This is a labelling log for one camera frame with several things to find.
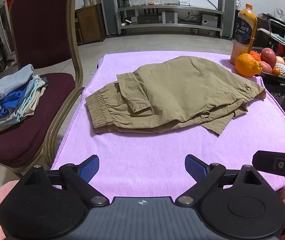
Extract stack of folded clothes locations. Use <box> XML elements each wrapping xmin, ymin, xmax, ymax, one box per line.
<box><xmin>0</xmin><ymin>64</ymin><xmax>48</xmax><ymax>144</ymax></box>

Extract large orange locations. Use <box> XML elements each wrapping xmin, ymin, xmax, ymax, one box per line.
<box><xmin>234</xmin><ymin>53</ymin><xmax>263</xmax><ymax>78</ymax></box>

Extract white desk fan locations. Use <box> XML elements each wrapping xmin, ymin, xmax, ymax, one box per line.
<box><xmin>274</xmin><ymin>6</ymin><xmax>285</xmax><ymax>22</ymax></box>

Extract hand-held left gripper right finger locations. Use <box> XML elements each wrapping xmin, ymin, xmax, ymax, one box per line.
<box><xmin>176</xmin><ymin>154</ymin><xmax>266</xmax><ymax>208</ymax></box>

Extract grey subwoofer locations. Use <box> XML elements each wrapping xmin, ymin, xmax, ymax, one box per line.
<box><xmin>202</xmin><ymin>14</ymin><xmax>218</xmax><ymax>28</ymax></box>

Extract orange juice bottle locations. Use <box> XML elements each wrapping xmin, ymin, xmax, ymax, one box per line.
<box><xmin>230</xmin><ymin>4</ymin><xmax>258</xmax><ymax>65</ymax></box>

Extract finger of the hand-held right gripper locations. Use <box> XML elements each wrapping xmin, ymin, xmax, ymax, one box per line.
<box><xmin>252</xmin><ymin>150</ymin><xmax>285</xmax><ymax>188</ymax></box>

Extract wooden cabinet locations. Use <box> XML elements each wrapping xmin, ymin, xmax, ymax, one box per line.
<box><xmin>75</xmin><ymin>4</ymin><xmax>106</xmax><ymax>44</ymax></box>

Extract black fruit tray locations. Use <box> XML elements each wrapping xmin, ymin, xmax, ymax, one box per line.
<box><xmin>251</xmin><ymin>46</ymin><xmax>285</xmax><ymax>84</ymax></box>

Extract black receiver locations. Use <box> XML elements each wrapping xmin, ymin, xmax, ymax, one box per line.
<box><xmin>138</xmin><ymin>15</ymin><xmax>161</xmax><ymax>24</ymax></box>

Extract maroon chair with gold frame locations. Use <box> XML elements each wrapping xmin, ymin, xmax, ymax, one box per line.
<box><xmin>0</xmin><ymin>0</ymin><xmax>85</xmax><ymax>174</ymax></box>

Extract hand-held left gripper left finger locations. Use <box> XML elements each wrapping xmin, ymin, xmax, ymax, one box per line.
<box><xmin>20</xmin><ymin>154</ymin><xmax>109</xmax><ymax>208</ymax></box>

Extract pink fleece blanket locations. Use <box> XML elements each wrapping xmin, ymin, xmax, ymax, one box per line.
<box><xmin>51</xmin><ymin>51</ymin><xmax>285</xmax><ymax>198</ymax></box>

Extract khaki pants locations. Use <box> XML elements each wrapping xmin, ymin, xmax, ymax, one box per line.
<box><xmin>85</xmin><ymin>56</ymin><xmax>266</xmax><ymax>137</ymax></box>

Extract pink apple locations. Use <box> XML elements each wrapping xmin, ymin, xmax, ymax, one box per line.
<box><xmin>259</xmin><ymin>61</ymin><xmax>273</xmax><ymax>74</ymax></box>

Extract grey television stand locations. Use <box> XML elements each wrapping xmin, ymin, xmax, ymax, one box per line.
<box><xmin>118</xmin><ymin>5</ymin><xmax>225</xmax><ymax>34</ymax></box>

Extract small silver speaker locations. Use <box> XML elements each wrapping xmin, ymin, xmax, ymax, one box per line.
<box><xmin>162</xmin><ymin>10</ymin><xmax>178</xmax><ymax>23</ymax></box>

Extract fruit in white foam net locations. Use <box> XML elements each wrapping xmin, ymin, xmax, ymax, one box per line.
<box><xmin>272</xmin><ymin>62</ymin><xmax>285</xmax><ymax>78</ymax></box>

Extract dark low cabinet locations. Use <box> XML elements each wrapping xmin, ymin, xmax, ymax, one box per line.
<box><xmin>236</xmin><ymin>9</ymin><xmax>285</xmax><ymax>54</ymax></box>

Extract tall grey floor speaker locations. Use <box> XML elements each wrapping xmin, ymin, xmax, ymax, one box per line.
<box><xmin>218</xmin><ymin>0</ymin><xmax>237</xmax><ymax>38</ymax></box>
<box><xmin>100</xmin><ymin>0</ymin><xmax>120</xmax><ymax>36</ymax></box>

